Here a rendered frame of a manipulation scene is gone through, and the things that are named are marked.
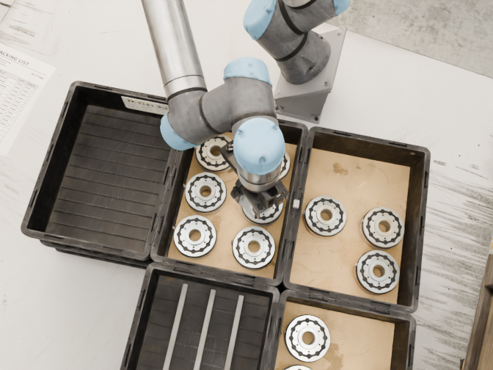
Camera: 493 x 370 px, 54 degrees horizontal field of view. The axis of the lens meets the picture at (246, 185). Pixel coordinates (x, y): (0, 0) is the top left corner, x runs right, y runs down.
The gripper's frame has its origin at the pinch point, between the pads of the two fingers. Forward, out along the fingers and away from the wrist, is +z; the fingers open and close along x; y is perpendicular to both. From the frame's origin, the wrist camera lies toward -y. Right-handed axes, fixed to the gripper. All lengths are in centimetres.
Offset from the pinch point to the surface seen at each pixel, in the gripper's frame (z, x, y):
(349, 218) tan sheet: 18.4, 18.9, 14.7
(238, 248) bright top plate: 13.9, -8.8, 6.1
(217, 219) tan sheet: 16.7, -9.0, -3.1
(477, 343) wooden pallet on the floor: 102, 54, 76
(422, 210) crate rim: 9.1, 31.5, 23.3
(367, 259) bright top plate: 15.2, 15.6, 25.4
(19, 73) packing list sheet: 28, -34, -77
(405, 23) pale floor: 108, 126, -55
